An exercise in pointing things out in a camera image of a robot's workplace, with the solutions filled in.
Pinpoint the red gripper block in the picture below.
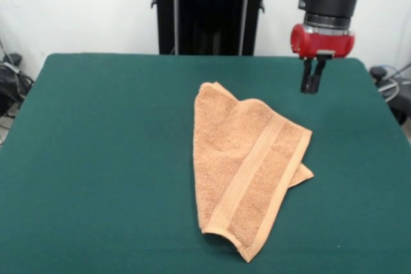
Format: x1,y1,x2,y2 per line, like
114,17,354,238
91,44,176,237
290,23,356,94

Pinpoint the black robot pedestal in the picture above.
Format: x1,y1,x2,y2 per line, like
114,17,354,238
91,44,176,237
150,0,279,56

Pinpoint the dark green table cloth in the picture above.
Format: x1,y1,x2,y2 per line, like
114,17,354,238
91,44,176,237
0,53,411,274

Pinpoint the tan terry towel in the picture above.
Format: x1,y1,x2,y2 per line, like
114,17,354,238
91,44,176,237
192,81,315,262

